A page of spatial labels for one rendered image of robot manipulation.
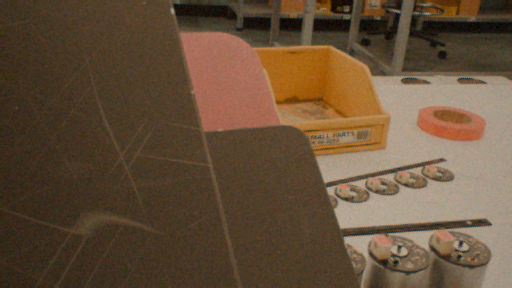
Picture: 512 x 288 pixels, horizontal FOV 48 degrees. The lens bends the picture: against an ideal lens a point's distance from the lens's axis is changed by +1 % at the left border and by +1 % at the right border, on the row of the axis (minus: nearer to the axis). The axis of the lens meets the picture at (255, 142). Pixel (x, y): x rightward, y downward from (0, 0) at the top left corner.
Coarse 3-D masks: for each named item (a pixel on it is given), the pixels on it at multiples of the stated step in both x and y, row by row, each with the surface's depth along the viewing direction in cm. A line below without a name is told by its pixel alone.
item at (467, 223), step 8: (400, 224) 26; (408, 224) 26; (416, 224) 26; (424, 224) 26; (432, 224) 26; (440, 224) 26; (448, 224) 26; (456, 224) 26; (464, 224) 26; (472, 224) 26; (480, 224) 26; (488, 224) 26; (344, 232) 25; (352, 232) 25; (360, 232) 25; (368, 232) 25; (376, 232) 25; (384, 232) 25; (392, 232) 25; (400, 232) 25
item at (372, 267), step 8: (392, 248) 24; (368, 256) 24; (400, 256) 23; (368, 264) 24; (376, 264) 23; (368, 272) 24; (376, 272) 23; (384, 272) 23; (392, 272) 23; (400, 272) 23; (416, 272) 23; (424, 272) 23; (368, 280) 24; (376, 280) 23; (384, 280) 23; (392, 280) 23; (400, 280) 23; (408, 280) 23; (416, 280) 23; (424, 280) 23
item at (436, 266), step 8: (456, 248) 24; (464, 248) 24; (432, 256) 24; (432, 264) 24; (440, 264) 24; (448, 264) 23; (432, 272) 24; (440, 272) 24; (448, 272) 24; (456, 272) 23; (464, 272) 23; (472, 272) 23; (480, 272) 23; (432, 280) 24; (440, 280) 24; (448, 280) 24; (456, 280) 24; (464, 280) 23; (472, 280) 24; (480, 280) 24
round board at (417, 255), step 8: (400, 240) 24; (408, 240) 24; (368, 248) 24; (408, 248) 24; (416, 248) 24; (424, 248) 24; (392, 256) 23; (408, 256) 23; (416, 256) 23; (424, 256) 23; (384, 264) 23; (392, 264) 23; (400, 264) 23; (416, 264) 23; (424, 264) 23; (408, 272) 22
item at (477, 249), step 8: (448, 232) 25; (456, 232) 25; (456, 240) 25; (464, 240) 25; (472, 240) 25; (432, 248) 24; (472, 248) 24; (480, 248) 24; (488, 248) 24; (440, 256) 24; (448, 256) 24; (456, 256) 23; (464, 256) 24; (472, 256) 24; (480, 256) 24; (488, 256) 24; (456, 264) 23; (464, 264) 23; (472, 264) 23; (480, 264) 23
